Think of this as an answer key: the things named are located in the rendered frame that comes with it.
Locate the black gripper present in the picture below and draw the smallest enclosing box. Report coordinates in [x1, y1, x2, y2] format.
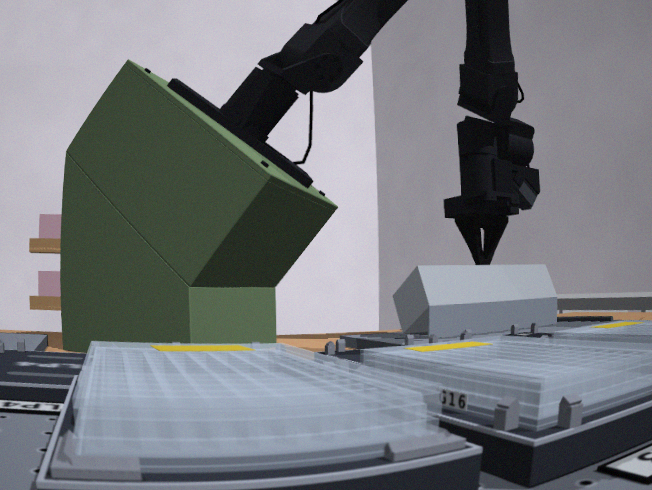
[444, 154, 519, 265]

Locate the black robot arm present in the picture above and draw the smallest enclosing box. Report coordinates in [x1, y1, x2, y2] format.
[167, 0, 540, 210]

